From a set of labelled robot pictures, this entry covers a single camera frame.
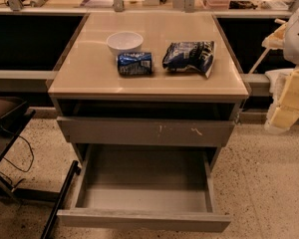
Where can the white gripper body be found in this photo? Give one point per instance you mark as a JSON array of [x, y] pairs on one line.
[[298, 39]]

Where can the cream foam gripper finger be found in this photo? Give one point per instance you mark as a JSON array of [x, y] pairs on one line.
[[279, 120]]

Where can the grey drawer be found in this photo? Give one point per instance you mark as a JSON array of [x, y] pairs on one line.
[[174, 132], [145, 187]]

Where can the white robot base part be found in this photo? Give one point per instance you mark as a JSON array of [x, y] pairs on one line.
[[274, 77]]

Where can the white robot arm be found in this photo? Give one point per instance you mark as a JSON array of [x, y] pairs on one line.
[[286, 37]]

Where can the beige top drawer cabinet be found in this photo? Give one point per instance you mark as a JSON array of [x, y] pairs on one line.
[[89, 85]]

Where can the grey top drawer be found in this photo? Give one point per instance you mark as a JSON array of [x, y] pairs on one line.
[[174, 132]]

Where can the blue chip bag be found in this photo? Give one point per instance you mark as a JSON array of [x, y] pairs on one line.
[[190, 56]]

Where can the blue soda can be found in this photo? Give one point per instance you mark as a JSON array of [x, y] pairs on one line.
[[134, 63]]

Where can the white ceramic bowl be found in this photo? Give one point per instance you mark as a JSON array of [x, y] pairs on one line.
[[122, 42]]

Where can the black bar on floor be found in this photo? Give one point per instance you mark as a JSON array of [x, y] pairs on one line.
[[48, 229]]

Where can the black metal cart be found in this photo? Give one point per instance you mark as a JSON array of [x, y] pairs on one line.
[[14, 116]]

